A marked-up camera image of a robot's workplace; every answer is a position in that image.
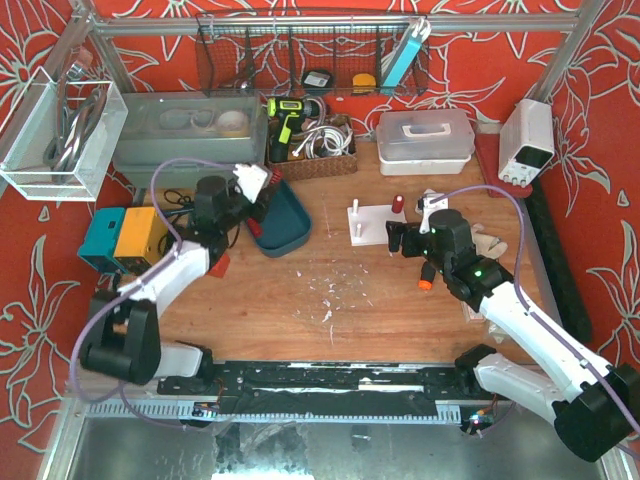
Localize black round tin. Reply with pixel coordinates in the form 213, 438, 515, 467
301, 69, 334, 96

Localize blue white book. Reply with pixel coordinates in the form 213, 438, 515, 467
380, 17, 432, 95

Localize black wire basket shelf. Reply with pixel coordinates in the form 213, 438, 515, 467
195, 7, 429, 97

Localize white cables in basket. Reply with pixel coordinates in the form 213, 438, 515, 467
294, 124, 354, 160

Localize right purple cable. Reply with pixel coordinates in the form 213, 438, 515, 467
429, 185, 640, 459

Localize white power adapter cube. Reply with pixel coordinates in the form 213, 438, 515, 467
422, 189, 447, 207

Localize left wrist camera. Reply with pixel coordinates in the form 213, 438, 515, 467
233, 163, 272, 203

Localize small parts packets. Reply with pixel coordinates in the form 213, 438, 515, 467
460, 302, 510, 344

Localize teal plastic tray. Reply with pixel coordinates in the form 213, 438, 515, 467
254, 180, 313, 258

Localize clear acrylic bin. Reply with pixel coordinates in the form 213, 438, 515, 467
1, 68, 128, 202

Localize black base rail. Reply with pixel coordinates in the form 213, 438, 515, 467
157, 361, 493, 419

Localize red mat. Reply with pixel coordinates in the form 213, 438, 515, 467
473, 132, 534, 199

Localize white plastic storage box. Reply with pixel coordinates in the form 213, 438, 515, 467
376, 109, 475, 176

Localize green cordless drill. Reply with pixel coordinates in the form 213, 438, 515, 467
267, 97, 322, 163

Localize yellow teal box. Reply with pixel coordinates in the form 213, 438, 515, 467
77, 206, 168, 276

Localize grey plastic toolbox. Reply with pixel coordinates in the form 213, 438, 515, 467
112, 92, 268, 189

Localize white work glove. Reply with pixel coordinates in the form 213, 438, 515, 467
471, 223, 508, 260

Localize red spring three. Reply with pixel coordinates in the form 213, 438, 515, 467
247, 218, 263, 239

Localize wicker basket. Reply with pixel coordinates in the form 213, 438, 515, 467
265, 114, 358, 181

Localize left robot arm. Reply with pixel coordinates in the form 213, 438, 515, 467
72, 174, 280, 385

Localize black cables bundle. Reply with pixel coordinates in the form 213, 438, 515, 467
112, 188, 201, 281

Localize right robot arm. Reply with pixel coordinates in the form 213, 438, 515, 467
386, 209, 639, 462

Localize red spring one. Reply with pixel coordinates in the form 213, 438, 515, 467
391, 195, 405, 214

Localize orange black screwdriver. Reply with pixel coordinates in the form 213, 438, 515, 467
418, 262, 436, 291

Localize white power supply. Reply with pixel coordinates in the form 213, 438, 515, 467
498, 99, 555, 188

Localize red spring two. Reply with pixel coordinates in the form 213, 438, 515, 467
269, 169, 282, 185

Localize white peg base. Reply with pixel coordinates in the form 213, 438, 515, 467
347, 198, 406, 247

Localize red small box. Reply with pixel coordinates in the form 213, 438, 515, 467
207, 254, 230, 278

